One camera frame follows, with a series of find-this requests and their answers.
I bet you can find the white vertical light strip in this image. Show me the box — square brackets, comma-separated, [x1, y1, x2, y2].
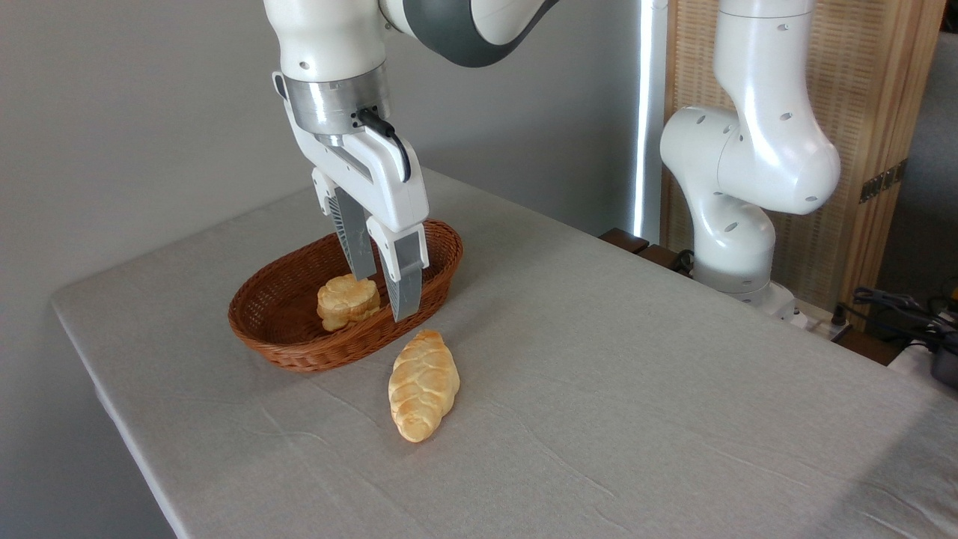
[632, 0, 669, 244]

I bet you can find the long braided bread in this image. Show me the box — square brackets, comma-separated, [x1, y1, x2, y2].
[388, 330, 461, 443]

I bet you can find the grey tablecloth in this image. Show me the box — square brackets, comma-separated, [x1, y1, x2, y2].
[51, 161, 958, 539]

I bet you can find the metal screen hinge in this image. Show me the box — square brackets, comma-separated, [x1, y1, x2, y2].
[859, 159, 909, 204]

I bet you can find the round scalloped bread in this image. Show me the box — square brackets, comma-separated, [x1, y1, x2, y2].
[317, 273, 382, 332]

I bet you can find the black cable bundle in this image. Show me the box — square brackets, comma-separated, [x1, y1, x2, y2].
[832, 287, 958, 351]

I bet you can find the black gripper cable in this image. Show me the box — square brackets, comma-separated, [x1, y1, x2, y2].
[357, 109, 412, 183]

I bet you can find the brown oval wicker basket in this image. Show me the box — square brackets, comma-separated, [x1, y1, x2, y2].
[228, 218, 463, 373]

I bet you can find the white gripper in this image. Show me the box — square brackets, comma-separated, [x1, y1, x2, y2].
[272, 72, 430, 323]

